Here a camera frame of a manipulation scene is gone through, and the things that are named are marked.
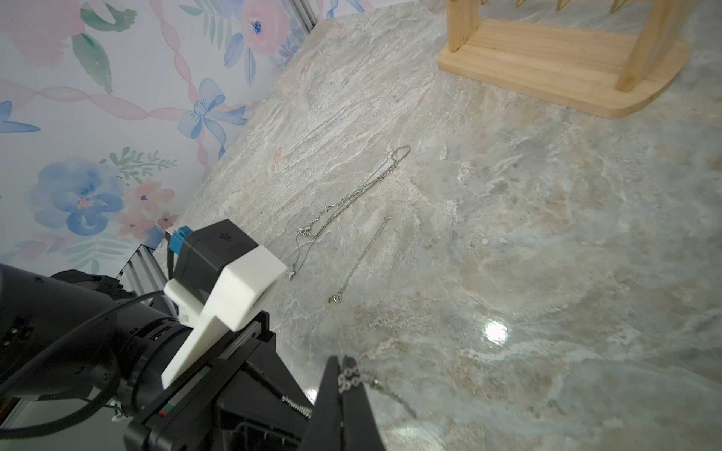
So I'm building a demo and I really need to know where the aluminium mounting rail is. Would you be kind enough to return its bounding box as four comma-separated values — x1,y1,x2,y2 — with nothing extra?
117,244,178,318

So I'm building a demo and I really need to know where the silver chain necklace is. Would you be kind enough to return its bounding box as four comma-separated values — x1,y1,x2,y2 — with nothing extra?
337,365,419,421
286,145,412,281

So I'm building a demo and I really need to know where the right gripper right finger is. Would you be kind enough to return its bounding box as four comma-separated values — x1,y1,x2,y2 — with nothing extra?
340,356,385,451

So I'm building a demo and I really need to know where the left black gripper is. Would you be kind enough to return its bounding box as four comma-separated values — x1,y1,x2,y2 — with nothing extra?
122,311,312,450

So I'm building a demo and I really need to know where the wooden jewelry display stand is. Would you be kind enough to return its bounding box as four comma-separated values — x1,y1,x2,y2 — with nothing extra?
438,1,696,120

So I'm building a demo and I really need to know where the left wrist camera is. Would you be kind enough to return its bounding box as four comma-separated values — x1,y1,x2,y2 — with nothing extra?
161,220,288,389

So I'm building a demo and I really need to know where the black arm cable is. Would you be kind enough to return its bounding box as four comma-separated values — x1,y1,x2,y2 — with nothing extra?
0,289,170,441

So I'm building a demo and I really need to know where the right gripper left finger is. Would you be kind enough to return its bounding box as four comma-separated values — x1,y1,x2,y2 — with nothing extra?
298,356,342,451

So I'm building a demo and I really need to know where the left aluminium corner post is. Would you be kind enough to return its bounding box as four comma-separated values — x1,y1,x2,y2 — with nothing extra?
287,0,318,33

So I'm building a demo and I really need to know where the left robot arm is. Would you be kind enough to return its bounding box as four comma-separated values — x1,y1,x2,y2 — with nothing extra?
1,266,312,450

